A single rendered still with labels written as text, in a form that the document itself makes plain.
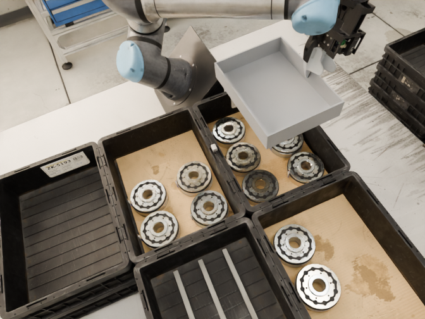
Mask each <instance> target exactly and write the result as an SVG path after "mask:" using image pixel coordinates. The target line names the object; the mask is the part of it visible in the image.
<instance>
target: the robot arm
mask: <svg viewBox="0 0 425 319"><path fill-rule="evenodd" d="M102 1H103V3H104V4H105V5H106V6H107V7H108V8H110V9H111V10H112V11H114V12H115V13H116V14H118V15H120V16H122V17H124V18H126V20H127V22H128V35H127V40H126V41H125V42H123V43H122V44H121V46H120V50H118V53H117V57H116V65H117V69H118V71H119V73H120V75H121V76H122V77H123V78H125V79H128V80H130V81H131V82H134V83H138V84H142V85H145V86H148V87H150V88H153V89H156V90H157V91H159V92H160V93H161V94H162V95H163V96H164V97H166V98H168V99H170V100H174V101H175V100H178V99H180V98H181V97H182V96H184V94H185V93H186V92H187V90H188V88H189V86H190V83H191V79H192V68H191V66H190V63H189V62H188V61H186V60H184V59H181V58H167V57H165V56H163V55H161V51H162V45H163V37H164V28H165V23H166V19H167V18H213V19H252V20H291V21H292V27H293V29H294V30H295V31H296V32H298V33H300V34H305V35H309V38H308V40H307V42H306V43H305V47H304V55H303V60H304V75H305V77H306V78H308V77H309V75H310V72H313V73H315V74H317V75H322V74H323V72H324V70H326V71H329V72H334V71H335V70H336V64H335V62H334V60H333V59H334V58H335V56H336V54H337V53H338V54H343V55H344V56H349V55H351V54H355V53H356V51H357V49H358V48H359V46H360V44H361V42H362V40H363V38H364V36H365V35H366V33H365V32H364V31H363V30H361V29H360V26H361V25H362V22H363V21H364V19H365V17H366V15H367V14H370V13H373V11H374V9H375V6H374V5H373V4H371V3H370V2H369V0H102ZM359 38H360V41H359V43H358V45H357V47H356V48H354V47H355V46H356V44H357V42H358V40H359ZM318 45H319V47H318Z"/></svg>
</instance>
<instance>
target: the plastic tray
mask: <svg viewBox="0 0 425 319"><path fill-rule="evenodd" d="M214 67H215V73H216V78H217V79H218V81H219V82H220V84H221V85H222V86H223V88H224V90H225V91H226V92H227V94H228V95H229V96H230V98H231V100H232V101H233V102H234V103H235V105H236V107H237V108H238V109H239V111H240V112H241V114H242V115H243V117H244V118H245V119H246V121H247V122H248V124H249V125H250V127H251V128H252V129H253V131H254V132H255V134H256V136H258V138H259V140H260V141H261V142H262V144H263V145H264V147H265V148H266V149H269V148H271V147H273V146H275V145H277V144H279V143H282V142H284V141H286V140H288V139H291V138H292V137H295V136H297V135H299V134H301V133H303V132H306V131H308V130H310V129H312V128H314V127H317V126H318V125H321V124H323V123H325V122H327V121H330V120H332V119H334V118H336V117H338V116H340V113H341V111H342V108H343V105H344V102H345V101H344V100H343V99H342V98H341V97H340V96H339V95H338V94H337V93H336V92H335V91H334V90H333V89H332V88H331V87H330V86H329V85H328V84H327V83H326V82H325V81H324V80H323V79H322V77H321V76H320V75H317V74H315V73H313V72H310V75H309V77H308V78H306V77H305V75H304V60H303V57H301V55H300V54H299V53H298V52H296V50H294V48H293V47H292V46H291V45H289V43H288V42H287V41H286V40H285V39H284V38H283V37H282V36H279V37H277V38H274V39H271V40H270V41H267V42H264V43H262V44H259V45H257V46H254V47H252V48H250V49H247V50H244V51H242V52H240V53H237V54H234V55H232V56H229V57H227V58H225V59H222V60H220V61H217V62H215V63H214Z"/></svg>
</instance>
